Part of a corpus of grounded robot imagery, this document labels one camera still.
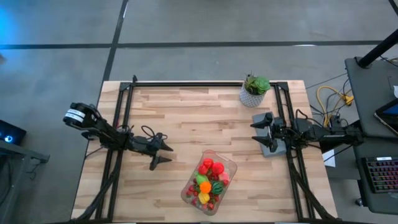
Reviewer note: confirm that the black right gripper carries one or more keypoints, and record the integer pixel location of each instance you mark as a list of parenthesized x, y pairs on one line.
[(278, 132)]

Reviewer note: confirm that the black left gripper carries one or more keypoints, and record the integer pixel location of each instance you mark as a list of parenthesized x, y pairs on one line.
[(146, 144)]

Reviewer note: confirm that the small red toy strawberry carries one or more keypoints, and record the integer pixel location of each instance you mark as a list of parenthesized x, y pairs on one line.
[(188, 193), (202, 169), (216, 198), (194, 201), (225, 182)]

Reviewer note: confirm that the red toy cherry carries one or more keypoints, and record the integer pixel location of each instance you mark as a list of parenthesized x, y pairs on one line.
[(191, 188), (196, 193)]

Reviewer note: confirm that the clear plastic tupperware container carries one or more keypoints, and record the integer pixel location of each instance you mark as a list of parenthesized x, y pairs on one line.
[(231, 169)]

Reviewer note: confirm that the orange toy fruit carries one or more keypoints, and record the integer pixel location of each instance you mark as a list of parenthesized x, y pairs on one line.
[(205, 187)]

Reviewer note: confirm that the pink toy peach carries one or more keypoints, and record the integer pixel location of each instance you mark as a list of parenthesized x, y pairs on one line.
[(224, 176)]

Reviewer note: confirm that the yellow toy fruit green leaves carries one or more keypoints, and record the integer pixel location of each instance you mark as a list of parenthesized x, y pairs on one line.
[(203, 198)]

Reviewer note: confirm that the small toy watermelon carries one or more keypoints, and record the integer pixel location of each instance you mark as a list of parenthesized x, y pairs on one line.
[(217, 188)]

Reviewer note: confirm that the small pink toy strawberry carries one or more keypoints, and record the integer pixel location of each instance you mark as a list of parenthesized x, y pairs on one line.
[(211, 206)]

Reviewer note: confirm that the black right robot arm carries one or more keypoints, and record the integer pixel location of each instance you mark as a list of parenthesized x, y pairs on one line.
[(326, 133)]

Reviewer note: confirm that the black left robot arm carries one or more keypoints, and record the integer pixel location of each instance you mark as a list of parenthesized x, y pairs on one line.
[(99, 127)]

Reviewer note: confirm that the grey folded cloth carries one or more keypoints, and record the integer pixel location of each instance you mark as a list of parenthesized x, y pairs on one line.
[(278, 149)]

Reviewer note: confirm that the succulent in white patterned pot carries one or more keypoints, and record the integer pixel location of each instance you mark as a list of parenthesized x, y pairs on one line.
[(252, 99)]

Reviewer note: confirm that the white paper sheet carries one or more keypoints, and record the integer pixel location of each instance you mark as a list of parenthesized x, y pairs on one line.
[(330, 159)]

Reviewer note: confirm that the dark grey desk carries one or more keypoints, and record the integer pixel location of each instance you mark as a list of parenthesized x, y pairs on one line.
[(370, 99), (376, 203)]

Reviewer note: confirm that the black castor wheel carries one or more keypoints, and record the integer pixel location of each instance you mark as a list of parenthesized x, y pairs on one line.
[(359, 202)]

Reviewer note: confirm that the backlit black keyboard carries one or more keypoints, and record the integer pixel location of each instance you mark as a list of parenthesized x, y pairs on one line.
[(382, 174)]

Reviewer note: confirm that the tablet computer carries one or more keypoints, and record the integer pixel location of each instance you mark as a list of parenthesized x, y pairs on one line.
[(390, 116)]

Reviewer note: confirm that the black pole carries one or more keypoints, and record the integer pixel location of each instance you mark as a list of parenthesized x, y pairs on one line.
[(376, 49)]

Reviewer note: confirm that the dark metal stand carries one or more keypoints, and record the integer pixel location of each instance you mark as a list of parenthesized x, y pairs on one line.
[(21, 154)]

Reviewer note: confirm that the black device with blue light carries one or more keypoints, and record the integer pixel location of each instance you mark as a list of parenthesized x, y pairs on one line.
[(14, 132)]

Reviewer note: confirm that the black aluminium table frame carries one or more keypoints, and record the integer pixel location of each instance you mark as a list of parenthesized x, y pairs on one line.
[(202, 84)]

